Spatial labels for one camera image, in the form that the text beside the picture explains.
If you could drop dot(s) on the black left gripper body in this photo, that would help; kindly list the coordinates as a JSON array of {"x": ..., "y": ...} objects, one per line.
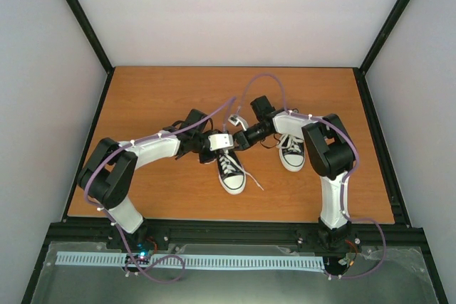
[{"x": 204, "y": 159}]

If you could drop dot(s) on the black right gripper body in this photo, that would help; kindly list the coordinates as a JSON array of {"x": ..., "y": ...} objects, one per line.
[{"x": 251, "y": 139}]

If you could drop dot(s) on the white shoelace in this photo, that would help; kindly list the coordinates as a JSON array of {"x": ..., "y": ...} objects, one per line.
[{"x": 291, "y": 145}]

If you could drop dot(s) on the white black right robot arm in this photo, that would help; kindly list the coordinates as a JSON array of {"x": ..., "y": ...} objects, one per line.
[{"x": 327, "y": 145}]

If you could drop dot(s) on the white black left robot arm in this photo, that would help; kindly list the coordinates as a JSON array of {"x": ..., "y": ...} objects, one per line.
[{"x": 107, "y": 175}]

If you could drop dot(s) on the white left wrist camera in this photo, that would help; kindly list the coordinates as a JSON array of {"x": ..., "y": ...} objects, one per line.
[{"x": 220, "y": 141}]

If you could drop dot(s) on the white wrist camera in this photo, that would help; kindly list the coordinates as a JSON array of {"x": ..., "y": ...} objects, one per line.
[
  {"x": 238, "y": 121},
  {"x": 220, "y": 141}
]

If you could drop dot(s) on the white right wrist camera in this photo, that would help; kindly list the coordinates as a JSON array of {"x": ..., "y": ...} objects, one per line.
[{"x": 238, "y": 121}]

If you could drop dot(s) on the black aluminium frame rail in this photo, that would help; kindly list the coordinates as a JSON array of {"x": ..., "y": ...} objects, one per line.
[{"x": 169, "y": 231}]

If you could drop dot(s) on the light blue slotted cable duct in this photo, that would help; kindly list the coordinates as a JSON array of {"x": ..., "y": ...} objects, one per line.
[{"x": 193, "y": 262}]

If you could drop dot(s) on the black right corner frame post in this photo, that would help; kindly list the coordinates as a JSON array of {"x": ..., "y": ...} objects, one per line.
[{"x": 387, "y": 28}]

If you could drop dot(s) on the black corner frame post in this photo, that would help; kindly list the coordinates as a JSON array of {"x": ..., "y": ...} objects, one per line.
[
  {"x": 387, "y": 28},
  {"x": 84, "y": 23}
]

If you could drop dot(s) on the black left corner frame post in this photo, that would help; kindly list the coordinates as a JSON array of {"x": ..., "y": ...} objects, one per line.
[{"x": 84, "y": 23}]

